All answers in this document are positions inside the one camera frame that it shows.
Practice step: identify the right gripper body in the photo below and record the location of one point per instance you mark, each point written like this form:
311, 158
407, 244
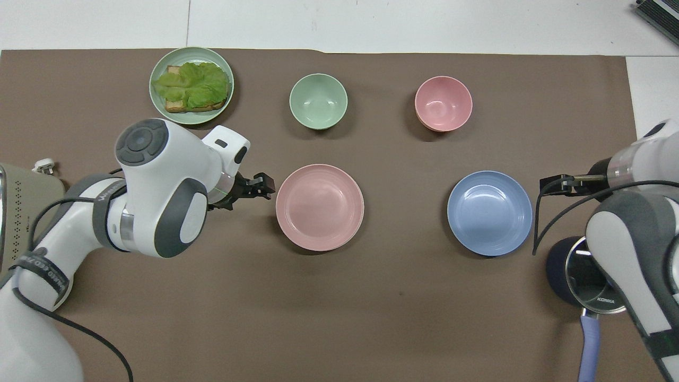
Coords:
599, 183

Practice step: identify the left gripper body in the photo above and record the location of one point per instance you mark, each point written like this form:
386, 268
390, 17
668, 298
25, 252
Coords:
241, 189

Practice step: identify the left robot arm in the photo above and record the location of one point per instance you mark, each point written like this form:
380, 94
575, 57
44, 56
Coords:
154, 175

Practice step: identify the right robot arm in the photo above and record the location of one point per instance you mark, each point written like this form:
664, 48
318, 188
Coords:
615, 239

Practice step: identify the pink plate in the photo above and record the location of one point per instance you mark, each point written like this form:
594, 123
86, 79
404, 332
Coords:
320, 208

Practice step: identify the toast slice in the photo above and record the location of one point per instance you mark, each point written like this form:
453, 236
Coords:
183, 106

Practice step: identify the glass pot lid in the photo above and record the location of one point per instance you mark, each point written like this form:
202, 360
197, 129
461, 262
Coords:
586, 284

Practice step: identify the blue plate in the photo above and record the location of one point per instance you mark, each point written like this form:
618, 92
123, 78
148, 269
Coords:
489, 213

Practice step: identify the green lettuce leaf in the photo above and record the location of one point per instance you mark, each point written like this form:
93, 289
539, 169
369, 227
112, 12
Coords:
193, 85

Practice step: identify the green bowl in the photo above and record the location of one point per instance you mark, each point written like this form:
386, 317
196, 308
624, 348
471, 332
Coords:
318, 101

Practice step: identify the green plate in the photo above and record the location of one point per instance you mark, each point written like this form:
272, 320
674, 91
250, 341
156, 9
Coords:
159, 103

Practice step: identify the pink bowl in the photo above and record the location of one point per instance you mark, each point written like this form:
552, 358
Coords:
443, 103

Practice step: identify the dark grey device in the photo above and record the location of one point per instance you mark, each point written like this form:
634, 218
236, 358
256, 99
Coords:
660, 11

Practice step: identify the white plug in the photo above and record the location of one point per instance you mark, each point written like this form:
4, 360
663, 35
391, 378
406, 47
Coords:
43, 166

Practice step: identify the beige perforated appliance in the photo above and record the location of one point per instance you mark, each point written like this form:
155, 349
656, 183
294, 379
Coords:
24, 212

